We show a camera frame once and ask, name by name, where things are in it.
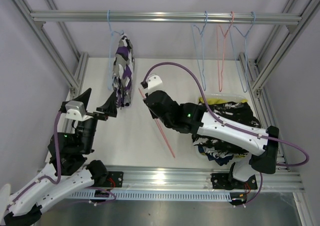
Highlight white plastic basket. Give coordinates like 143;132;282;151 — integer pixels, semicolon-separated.
193;93;256;163

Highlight white newspaper print trousers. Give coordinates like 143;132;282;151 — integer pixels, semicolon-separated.
198;146;234;160

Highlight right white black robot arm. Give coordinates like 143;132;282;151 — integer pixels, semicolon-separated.
143;90;279;188

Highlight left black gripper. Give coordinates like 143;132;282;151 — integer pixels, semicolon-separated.
72;88;117;153

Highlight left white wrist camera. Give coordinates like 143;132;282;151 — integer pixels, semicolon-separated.
59;100;91;121

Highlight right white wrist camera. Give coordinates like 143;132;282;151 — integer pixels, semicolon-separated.
140;74;164;94

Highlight aluminium frame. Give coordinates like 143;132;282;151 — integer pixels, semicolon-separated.
0;0;320;176

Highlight slotted cable duct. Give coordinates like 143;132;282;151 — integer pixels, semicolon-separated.
66;189;247;202

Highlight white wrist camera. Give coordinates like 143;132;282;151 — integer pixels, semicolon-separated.
59;100;91;121
140;74;164;94

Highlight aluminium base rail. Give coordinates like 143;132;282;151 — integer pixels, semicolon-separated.
31;164;305;192

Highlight navy blue trousers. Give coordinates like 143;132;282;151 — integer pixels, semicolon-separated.
198;150;232;166

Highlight aluminium hanging rail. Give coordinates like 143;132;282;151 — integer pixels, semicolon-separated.
30;10;302;26

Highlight black white floral trousers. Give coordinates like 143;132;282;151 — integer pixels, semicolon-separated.
191;100;261;155

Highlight purple grey patterned trousers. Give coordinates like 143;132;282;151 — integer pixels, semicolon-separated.
112;34;135;108

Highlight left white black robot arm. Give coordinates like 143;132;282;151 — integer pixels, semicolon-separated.
3;88;117;225

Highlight light blue wire hanger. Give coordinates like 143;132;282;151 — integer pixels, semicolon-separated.
107;10;124;91
229;12;257;93

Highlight pink wire hanger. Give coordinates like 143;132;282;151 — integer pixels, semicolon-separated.
216;12;235;92
137;87;176;159

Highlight yellow-green trousers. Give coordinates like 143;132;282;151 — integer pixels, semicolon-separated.
198;97;250;159

